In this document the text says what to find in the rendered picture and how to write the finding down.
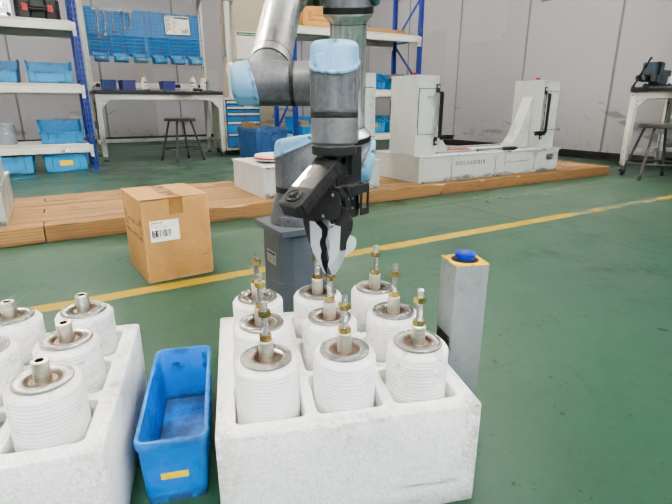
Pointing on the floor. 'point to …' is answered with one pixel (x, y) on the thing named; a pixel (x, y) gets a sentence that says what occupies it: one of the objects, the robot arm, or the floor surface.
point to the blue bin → (176, 425)
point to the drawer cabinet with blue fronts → (233, 113)
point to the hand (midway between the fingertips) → (326, 267)
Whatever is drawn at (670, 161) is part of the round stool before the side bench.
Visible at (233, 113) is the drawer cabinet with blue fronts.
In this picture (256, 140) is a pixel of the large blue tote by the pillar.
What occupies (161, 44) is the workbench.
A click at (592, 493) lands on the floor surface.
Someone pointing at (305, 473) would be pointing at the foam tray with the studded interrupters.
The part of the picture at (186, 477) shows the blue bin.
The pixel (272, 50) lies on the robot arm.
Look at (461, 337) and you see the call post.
